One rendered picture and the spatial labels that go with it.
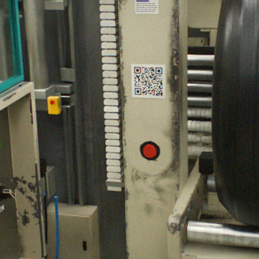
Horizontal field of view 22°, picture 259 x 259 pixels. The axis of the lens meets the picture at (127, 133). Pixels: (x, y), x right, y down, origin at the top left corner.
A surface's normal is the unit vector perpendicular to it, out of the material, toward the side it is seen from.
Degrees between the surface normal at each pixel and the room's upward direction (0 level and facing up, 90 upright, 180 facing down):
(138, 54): 90
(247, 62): 68
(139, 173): 90
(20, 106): 90
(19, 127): 90
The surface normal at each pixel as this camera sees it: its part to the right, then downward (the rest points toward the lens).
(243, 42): -0.49, -0.22
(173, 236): -0.26, 0.30
